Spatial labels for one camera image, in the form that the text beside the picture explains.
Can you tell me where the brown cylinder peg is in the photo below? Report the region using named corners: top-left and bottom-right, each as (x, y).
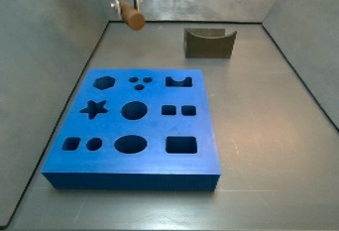
top-left (119, 1), bottom-right (146, 31)

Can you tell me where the dark grey cradle stand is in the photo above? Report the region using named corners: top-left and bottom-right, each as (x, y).
top-left (185, 28), bottom-right (238, 58)

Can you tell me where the blue shape sorting block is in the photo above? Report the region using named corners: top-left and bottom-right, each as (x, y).
top-left (42, 68), bottom-right (222, 191)

